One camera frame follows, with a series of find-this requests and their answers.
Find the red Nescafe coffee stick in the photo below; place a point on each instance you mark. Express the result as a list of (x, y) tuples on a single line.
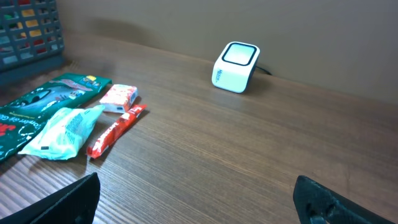
[(115, 131)]

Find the grey plastic mesh basket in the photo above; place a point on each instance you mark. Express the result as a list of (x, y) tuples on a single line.
[(31, 38)]

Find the teal wet wipes pack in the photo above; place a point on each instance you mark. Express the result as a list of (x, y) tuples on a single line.
[(64, 134)]

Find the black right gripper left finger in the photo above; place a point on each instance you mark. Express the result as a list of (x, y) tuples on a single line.
[(75, 203)]

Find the green snack bag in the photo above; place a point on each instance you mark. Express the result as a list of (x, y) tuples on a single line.
[(24, 118)]

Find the white barcode scanner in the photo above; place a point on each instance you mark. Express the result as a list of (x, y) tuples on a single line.
[(235, 66)]

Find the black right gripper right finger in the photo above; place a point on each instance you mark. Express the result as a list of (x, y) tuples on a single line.
[(315, 203)]

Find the red Kleenex tissue pack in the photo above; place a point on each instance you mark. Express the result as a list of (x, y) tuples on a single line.
[(119, 98)]

